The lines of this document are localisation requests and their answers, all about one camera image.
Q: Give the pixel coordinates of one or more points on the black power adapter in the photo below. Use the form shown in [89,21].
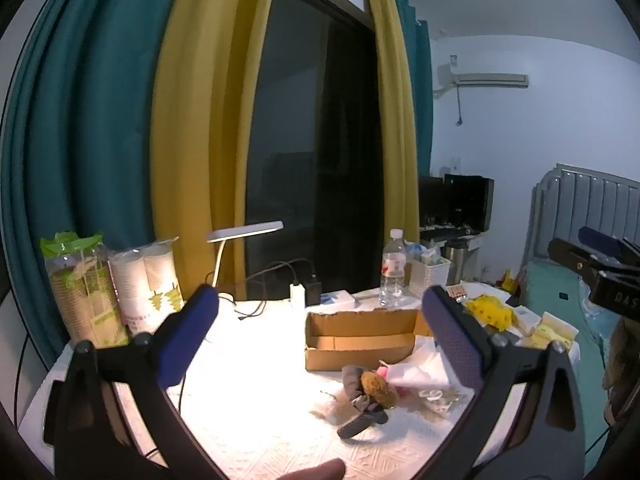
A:
[314,290]

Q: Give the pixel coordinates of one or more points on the white charger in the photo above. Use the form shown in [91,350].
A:
[297,296]

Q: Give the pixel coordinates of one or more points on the white fluffy tuft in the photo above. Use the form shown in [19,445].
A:
[335,405]

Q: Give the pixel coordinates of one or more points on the green-topped paper cup pack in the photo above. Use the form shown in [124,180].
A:
[85,300]

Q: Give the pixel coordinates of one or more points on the white paper cup pack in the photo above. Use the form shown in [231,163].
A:
[135,280]

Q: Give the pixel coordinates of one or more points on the small plush toy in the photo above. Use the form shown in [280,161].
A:
[355,395]

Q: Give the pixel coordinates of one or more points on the white woven basket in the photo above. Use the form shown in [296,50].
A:
[430,280]

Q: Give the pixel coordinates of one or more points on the steel thermos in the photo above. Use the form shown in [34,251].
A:
[460,260]

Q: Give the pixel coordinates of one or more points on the white and blue box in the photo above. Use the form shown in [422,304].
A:
[337,298]

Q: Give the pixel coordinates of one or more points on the dark cabinet panel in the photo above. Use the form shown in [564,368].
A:
[431,200]

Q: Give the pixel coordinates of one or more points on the white tissue wad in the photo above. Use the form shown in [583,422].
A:
[425,360]

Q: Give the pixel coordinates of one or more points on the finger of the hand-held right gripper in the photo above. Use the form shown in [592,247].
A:
[600,240]
[570,255]

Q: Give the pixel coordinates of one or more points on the brown plush ball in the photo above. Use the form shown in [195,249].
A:
[379,389]

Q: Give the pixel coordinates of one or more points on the wide yellow curtain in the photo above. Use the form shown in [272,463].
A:
[200,135]

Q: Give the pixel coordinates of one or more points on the white desk lamp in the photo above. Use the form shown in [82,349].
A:
[245,232]

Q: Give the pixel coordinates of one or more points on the grey bed headboard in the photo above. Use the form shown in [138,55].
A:
[585,200]

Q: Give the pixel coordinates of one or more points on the person's left hand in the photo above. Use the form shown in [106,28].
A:
[325,470]

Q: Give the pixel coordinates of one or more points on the clear zip bag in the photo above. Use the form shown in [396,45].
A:
[442,400]

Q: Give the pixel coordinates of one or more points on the pink soft item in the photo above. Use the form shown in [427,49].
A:
[384,370]

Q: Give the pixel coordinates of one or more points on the teal bed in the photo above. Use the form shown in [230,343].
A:
[555,280]

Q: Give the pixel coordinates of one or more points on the white side desk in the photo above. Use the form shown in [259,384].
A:
[450,234]

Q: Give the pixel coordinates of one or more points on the narrow teal curtain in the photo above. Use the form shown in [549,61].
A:
[424,110]

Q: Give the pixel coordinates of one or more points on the white wall outlet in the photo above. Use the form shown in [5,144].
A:
[457,164]

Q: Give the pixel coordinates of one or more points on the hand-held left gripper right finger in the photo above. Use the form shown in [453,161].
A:
[455,340]

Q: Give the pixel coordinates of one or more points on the person's right hand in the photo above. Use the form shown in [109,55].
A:
[622,360]

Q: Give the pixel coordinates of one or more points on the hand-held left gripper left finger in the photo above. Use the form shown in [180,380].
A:
[187,335]

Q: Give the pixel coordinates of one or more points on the white embossed tablecloth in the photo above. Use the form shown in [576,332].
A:
[280,425]

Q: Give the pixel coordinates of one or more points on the white air conditioner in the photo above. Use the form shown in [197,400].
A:
[490,80]

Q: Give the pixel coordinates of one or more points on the black monitor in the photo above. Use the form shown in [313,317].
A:
[470,200]

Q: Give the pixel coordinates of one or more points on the cardboard box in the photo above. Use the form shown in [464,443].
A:
[360,355]

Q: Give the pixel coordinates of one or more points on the dark glass window door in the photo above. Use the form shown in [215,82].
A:
[310,135]

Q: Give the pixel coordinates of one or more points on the red blister pack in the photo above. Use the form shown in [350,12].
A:
[455,291]

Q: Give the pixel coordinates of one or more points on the yellow plastic bag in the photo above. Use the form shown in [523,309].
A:
[490,312]

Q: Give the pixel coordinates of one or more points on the yellow tissue pack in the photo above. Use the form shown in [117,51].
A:
[547,332]

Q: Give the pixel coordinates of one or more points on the narrow yellow curtain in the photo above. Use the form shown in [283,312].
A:
[395,135]

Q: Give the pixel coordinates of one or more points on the yellow toy figure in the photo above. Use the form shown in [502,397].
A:
[509,282]

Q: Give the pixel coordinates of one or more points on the packets in basket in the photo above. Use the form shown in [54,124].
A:
[425,252]

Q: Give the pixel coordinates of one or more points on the clear water bottle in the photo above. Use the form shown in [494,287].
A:
[393,275]

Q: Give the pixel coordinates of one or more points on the wide teal curtain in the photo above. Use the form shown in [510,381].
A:
[75,135]

